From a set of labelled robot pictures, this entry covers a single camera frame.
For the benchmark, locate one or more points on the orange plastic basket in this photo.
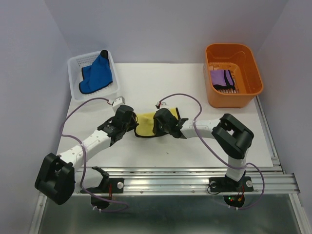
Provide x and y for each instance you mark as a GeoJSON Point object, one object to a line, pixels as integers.
{"type": "Point", "coordinates": [239, 59]}

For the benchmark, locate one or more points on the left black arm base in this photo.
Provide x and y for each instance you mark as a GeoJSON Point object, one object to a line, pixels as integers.
{"type": "Point", "coordinates": [114, 185]}

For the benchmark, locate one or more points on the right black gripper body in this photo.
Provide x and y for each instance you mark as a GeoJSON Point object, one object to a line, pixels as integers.
{"type": "Point", "coordinates": [159, 129]}

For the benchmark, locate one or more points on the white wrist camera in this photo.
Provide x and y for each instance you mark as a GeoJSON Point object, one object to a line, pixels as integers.
{"type": "Point", "coordinates": [160, 105]}
{"type": "Point", "coordinates": [116, 103]}

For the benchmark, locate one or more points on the yellow towel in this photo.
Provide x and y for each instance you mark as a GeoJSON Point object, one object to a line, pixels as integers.
{"type": "Point", "coordinates": [146, 125]}

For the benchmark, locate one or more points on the white perforated basket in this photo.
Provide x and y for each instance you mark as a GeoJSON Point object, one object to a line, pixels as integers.
{"type": "Point", "coordinates": [75, 65]}

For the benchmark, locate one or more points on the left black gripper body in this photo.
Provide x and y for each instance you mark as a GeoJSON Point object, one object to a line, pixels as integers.
{"type": "Point", "coordinates": [129, 126]}

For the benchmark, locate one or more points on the black and purple towel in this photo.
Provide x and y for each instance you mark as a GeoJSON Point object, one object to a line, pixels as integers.
{"type": "Point", "coordinates": [222, 79]}

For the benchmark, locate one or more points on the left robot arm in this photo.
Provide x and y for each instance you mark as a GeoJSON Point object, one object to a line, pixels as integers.
{"type": "Point", "coordinates": [56, 177]}

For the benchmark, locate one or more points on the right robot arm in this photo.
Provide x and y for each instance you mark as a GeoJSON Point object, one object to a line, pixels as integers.
{"type": "Point", "coordinates": [232, 136]}

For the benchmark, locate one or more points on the blue towel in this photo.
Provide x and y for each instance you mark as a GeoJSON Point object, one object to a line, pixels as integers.
{"type": "Point", "coordinates": [96, 76]}

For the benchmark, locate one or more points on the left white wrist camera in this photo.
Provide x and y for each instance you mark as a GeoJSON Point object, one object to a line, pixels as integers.
{"type": "Point", "coordinates": [116, 103]}

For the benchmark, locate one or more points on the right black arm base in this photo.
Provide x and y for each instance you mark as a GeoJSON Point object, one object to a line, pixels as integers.
{"type": "Point", "coordinates": [227, 185]}

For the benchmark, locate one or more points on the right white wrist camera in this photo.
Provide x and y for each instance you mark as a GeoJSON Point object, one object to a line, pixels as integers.
{"type": "Point", "coordinates": [160, 105]}

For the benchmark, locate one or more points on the aluminium mounting rail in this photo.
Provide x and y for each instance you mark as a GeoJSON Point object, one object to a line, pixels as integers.
{"type": "Point", "coordinates": [194, 181]}

